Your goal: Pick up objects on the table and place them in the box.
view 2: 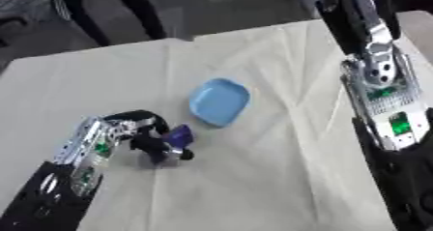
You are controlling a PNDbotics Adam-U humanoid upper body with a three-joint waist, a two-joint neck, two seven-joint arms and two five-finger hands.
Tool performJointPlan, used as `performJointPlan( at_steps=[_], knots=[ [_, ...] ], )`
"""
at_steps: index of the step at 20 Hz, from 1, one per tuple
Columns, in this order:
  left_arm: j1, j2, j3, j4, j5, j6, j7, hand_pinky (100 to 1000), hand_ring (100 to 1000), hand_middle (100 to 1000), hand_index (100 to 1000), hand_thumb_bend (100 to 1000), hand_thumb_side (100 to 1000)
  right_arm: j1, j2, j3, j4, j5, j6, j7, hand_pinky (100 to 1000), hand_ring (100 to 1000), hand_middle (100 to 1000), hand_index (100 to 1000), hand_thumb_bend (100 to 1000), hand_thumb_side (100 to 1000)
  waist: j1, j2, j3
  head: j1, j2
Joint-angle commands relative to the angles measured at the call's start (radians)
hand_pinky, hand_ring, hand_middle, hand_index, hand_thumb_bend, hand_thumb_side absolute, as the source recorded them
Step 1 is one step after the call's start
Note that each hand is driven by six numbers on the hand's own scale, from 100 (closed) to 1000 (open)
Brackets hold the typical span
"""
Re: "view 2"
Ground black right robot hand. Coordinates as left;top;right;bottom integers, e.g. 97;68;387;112
311;0;405;56

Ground blue square plate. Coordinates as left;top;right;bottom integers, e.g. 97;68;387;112
188;77;252;129

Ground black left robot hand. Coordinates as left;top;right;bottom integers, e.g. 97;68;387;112
102;109;196;165

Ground purple toy block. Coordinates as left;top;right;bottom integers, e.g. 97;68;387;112
162;124;196;152

